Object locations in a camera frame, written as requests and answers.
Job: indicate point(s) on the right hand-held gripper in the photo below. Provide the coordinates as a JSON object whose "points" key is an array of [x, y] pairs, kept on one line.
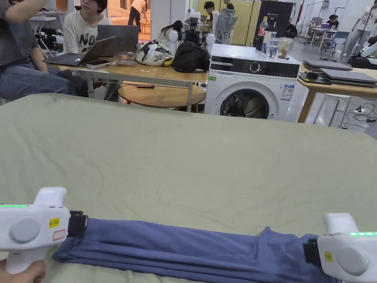
{"points": [[338, 244]]}

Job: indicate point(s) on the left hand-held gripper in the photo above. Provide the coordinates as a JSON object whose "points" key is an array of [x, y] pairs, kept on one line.
{"points": [[35, 219]]}

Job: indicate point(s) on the dark blue garment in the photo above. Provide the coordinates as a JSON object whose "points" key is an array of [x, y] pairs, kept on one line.
{"points": [[176, 247]]}

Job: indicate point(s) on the person's left hand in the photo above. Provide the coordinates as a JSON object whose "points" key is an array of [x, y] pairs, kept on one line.
{"points": [[26, 275]]}

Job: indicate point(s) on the bed with pale green sheet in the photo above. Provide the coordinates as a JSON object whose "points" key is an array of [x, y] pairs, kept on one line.
{"points": [[176, 159]]}

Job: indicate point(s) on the white washing machine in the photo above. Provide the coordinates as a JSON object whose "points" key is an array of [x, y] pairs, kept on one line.
{"points": [[250, 82]]}

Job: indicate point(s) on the black standing banner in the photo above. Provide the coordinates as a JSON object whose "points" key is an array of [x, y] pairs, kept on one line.
{"points": [[279, 14]]}

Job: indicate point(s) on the black and white robot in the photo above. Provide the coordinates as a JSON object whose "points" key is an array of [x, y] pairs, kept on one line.
{"points": [[193, 34]]}

